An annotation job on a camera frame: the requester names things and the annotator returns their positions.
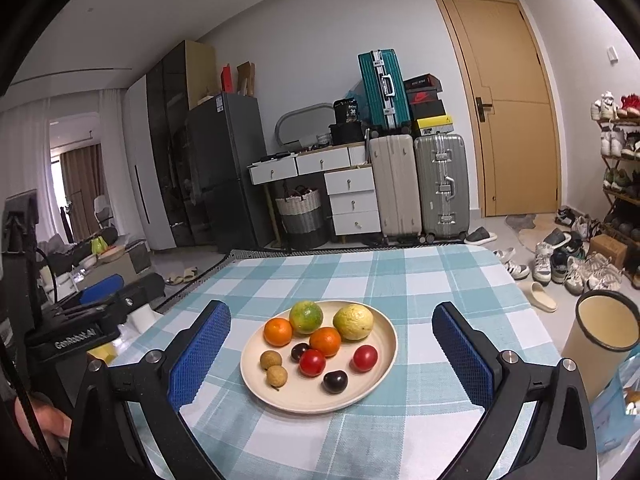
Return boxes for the brown longan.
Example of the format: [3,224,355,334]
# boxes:
[259,350,282,370]
[267,365,288,389]

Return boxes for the red cherry tomato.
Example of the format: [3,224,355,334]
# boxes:
[298,349,326,377]
[352,344,378,373]

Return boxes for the dark plum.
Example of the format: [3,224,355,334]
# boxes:
[322,370,348,394]
[291,342,310,363]

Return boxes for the left hand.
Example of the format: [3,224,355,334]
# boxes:
[14,396,72,457]

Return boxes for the yellow object at table edge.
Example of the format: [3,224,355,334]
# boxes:
[88,342,117,364]

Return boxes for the beige slipper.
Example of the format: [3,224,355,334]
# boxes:
[518,281,558,313]

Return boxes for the checked teal tablecloth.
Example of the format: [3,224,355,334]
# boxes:
[119,245,559,479]

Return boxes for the orange mandarin left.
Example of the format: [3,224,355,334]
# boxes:
[262,318,293,348]

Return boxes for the orange mandarin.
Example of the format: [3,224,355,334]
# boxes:
[262,318,293,348]
[309,326,342,358]

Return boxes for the cream round plate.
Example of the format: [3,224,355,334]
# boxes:
[240,300,399,415]

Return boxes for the green orange citrus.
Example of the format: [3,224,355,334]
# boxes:
[288,300,323,335]

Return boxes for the yellow green citrus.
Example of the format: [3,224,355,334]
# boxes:
[333,304,374,341]

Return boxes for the cream round bin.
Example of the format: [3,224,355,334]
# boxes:
[561,289,639,403]

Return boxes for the orange mandarin right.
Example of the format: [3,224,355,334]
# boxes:
[309,326,342,358]

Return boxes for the beige suitcase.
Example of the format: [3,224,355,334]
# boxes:
[368,134,423,242]

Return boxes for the black refrigerator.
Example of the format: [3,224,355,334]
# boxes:
[188,93,274,252]

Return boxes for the woven laundry basket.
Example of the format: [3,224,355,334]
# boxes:
[276,185,329,250]

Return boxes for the silver suitcase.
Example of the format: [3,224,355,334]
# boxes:
[414,133,470,244]

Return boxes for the white drawer desk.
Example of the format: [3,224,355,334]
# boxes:
[248,142,381,248]

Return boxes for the wooden door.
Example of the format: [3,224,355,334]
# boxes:
[436,0,562,216]

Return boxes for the stacked shoe boxes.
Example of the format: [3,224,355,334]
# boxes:
[404,74,454,138]

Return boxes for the teal suitcase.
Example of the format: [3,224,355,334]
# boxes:
[358,49,411,131]

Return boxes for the shoe rack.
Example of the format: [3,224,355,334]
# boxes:
[590,91,639,274]

